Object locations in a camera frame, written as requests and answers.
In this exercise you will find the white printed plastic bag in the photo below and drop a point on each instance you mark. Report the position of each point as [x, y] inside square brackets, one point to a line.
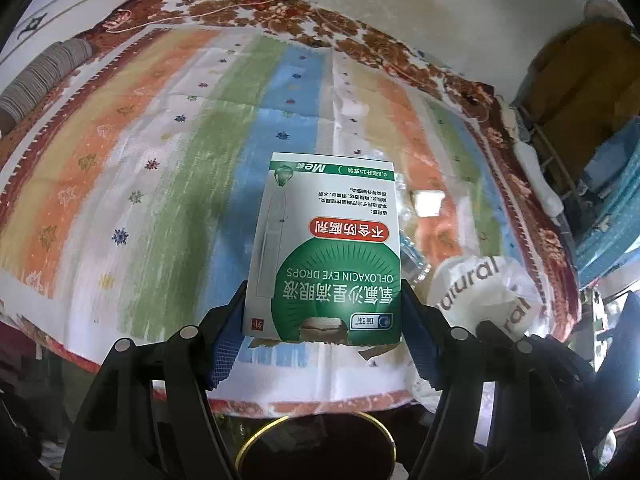
[475, 295]

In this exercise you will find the brown floral blanket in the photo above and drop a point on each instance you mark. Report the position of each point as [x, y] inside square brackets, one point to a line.
[400, 50]

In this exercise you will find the white rolled cloth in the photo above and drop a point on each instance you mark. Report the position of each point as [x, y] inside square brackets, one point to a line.
[537, 180]

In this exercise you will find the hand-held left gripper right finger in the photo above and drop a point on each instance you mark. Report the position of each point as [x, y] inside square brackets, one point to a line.
[422, 342]

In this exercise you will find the green white medicine box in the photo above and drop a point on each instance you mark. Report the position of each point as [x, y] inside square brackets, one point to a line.
[325, 240]

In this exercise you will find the striped pastel cloth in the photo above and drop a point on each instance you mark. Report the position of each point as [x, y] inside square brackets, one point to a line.
[150, 185]

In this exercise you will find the white headboard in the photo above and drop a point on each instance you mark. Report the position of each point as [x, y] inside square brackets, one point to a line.
[75, 0]

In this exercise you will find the metal bed rail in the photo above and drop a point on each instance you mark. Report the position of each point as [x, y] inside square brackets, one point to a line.
[542, 142]

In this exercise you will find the dark gold-rimmed trash can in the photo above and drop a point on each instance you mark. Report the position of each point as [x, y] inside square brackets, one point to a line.
[315, 455]

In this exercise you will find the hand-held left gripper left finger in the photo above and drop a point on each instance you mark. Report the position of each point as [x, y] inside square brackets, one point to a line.
[225, 345]

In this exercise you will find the yellow-brown garment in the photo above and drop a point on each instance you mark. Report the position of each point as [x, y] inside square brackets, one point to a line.
[585, 75]

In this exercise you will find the grey ribbed pillow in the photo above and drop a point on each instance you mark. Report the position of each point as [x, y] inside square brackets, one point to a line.
[40, 80]

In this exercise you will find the blue printed cloth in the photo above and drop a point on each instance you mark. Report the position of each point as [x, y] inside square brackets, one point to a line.
[610, 220]

